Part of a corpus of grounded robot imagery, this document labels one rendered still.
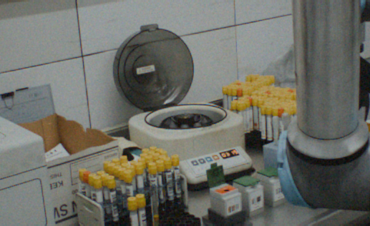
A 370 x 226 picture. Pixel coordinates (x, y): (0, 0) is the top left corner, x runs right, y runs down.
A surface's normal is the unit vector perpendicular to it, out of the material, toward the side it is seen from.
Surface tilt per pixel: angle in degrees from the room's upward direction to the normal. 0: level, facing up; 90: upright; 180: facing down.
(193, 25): 90
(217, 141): 90
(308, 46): 107
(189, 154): 90
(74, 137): 88
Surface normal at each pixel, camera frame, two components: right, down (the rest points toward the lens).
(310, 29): -0.59, 0.55
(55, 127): 0.59, 0.18
